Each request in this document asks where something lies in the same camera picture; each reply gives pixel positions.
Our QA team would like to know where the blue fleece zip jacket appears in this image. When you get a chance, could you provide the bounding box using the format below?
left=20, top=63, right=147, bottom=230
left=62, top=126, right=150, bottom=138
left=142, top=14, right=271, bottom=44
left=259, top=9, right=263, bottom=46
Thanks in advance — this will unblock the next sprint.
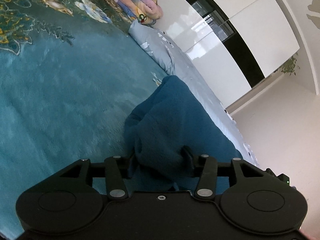
left=124, top=76, right=254, bottom=191

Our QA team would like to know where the teal floral bedspread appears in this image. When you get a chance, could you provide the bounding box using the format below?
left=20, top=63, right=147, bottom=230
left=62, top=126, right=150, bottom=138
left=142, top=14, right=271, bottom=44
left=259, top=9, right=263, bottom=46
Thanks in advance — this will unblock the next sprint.
left=1, top=0, right=166, bottom=239

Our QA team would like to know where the light blue floral quilt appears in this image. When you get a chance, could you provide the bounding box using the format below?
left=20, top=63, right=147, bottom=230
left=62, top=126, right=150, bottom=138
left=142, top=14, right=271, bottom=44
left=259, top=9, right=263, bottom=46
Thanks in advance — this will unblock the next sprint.
left=129, top=20, right=260, bottom=167

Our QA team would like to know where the white glossy wardrobe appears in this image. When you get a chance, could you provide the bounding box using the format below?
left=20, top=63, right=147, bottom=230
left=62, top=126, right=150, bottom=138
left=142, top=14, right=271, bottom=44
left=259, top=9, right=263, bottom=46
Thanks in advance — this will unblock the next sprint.
left=156, top=0, right=299, bottom=107

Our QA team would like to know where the green plant wall decal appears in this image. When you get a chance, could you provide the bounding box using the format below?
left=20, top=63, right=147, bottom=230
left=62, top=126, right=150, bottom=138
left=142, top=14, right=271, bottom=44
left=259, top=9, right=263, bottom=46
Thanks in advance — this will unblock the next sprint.
left=274, top=56, right=300, bottom=76

